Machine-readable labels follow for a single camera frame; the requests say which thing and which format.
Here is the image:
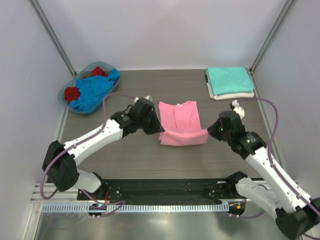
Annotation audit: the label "pink t shirt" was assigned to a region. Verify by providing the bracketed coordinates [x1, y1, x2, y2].
[158, 101, 209, 147]

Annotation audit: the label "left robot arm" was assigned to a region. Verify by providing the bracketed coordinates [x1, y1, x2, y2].
[42, 95, 164, 200]

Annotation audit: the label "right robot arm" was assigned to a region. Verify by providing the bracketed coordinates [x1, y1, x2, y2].
[207, 107, 320, 240]

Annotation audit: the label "white folded t shirt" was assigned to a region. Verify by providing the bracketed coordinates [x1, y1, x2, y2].
[205, 72, 255, 101]

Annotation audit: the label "teal folded t shirt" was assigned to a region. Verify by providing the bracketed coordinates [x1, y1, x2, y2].
[207, 66, 254, 96]

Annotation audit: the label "blue t shirt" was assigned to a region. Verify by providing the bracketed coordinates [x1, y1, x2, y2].
[68, 68, 120, 112]

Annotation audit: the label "blue plastic basket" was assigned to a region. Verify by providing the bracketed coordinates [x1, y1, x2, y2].
[58, 61, 122, 116]

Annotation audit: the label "red t shirt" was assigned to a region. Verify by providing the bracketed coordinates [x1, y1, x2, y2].
[64, 66, 109, 104]

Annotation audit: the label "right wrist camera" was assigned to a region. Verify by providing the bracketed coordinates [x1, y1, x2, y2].
[230, 100, 245, 120]

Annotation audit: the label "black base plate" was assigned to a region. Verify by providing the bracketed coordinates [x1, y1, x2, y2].
[93, 178, 243, 202]

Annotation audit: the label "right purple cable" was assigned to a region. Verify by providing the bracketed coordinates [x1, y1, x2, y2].
[227, 97, 320, 240]

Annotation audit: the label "purple cable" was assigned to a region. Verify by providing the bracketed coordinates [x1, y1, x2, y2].
[39, 93, 127, 217]
[227, 97, 320, 240]

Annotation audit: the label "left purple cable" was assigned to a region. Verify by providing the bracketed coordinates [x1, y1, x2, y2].
[39, 93, 127, 217]

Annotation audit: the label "slotted cable duct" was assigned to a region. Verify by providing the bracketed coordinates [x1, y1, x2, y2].
[41, 202, 229, 214]

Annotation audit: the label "right aluminium frame post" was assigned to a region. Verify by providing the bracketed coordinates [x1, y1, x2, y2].
[247, 0, 296, 75]

